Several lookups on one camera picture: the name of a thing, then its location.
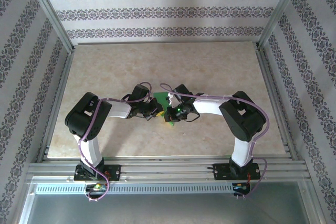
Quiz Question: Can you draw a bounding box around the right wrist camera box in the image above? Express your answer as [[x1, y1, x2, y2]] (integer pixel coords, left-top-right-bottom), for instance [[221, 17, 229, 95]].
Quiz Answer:
[[173, 83, 196, 101]]

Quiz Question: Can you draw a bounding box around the aluminium frame post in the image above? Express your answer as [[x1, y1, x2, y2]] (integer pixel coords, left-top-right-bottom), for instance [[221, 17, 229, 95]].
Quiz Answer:
[[257, 0, 308, 51], [23, 0, 76, 53]]

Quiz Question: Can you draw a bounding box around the slotted grey cable duct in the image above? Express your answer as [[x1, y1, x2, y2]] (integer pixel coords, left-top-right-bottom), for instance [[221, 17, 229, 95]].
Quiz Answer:
[[35, 183, 307, 195]]

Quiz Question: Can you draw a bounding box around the grey metal sheet panel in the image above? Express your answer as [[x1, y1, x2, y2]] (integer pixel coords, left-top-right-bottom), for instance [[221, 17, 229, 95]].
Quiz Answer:
[[18, 178, 322, 224]]

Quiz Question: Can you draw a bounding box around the aluminium side rail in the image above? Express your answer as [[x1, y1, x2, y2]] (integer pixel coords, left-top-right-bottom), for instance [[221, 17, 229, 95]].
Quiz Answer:
[[36, 47, 77, 163], [255, 42, 299, 161]]

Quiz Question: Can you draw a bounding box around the small circuit board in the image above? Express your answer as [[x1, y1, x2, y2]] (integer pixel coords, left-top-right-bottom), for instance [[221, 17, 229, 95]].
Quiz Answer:
[[85, 183, 109, 193], [232, 182, 251, 191]]

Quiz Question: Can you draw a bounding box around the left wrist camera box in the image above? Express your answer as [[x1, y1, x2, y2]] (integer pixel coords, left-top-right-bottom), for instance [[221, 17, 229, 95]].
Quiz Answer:
[[130, 84, 151, 102]]

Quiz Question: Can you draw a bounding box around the aluminium mounting rail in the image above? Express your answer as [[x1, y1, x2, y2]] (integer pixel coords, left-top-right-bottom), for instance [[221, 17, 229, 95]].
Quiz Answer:
[[26, 155, 308, 183]]

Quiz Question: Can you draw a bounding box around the thin aluminium edge rail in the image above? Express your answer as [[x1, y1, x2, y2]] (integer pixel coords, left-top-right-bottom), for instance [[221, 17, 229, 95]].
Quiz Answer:
[[74, 40, 259, 47]]

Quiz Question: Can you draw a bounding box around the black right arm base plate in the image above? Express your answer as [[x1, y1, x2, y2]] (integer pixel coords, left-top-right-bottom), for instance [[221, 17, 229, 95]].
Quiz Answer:
[[214, 163, 261, 182]]

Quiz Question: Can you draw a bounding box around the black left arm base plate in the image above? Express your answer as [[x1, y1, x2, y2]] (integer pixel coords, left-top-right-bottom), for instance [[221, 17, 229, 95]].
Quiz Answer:
[[74, 164, 122, 182]]

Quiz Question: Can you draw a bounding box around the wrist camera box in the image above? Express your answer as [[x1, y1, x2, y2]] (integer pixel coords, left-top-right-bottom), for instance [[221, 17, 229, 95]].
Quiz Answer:
[[173, 83, 196, 101], [130, 84, 151, 102]]

